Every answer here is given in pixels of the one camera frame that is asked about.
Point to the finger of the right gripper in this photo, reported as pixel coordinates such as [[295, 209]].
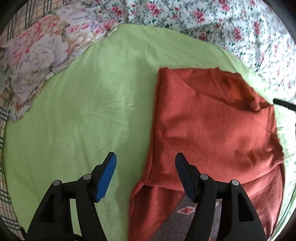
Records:
[[284, 104]]

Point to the rose print floral quilt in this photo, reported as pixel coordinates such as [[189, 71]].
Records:
[[250, 30]]

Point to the pastel floral pillow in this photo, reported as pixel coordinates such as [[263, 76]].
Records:
[[46, 48]]

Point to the orange knit sweater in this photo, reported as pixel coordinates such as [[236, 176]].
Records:
[[224, 128]]

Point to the light green bed sheet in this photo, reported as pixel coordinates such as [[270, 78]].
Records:
[[102, 102]]

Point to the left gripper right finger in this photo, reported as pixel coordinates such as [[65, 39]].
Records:
[[238, 220]]

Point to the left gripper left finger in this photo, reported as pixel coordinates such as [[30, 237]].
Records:
[[67, 210]]

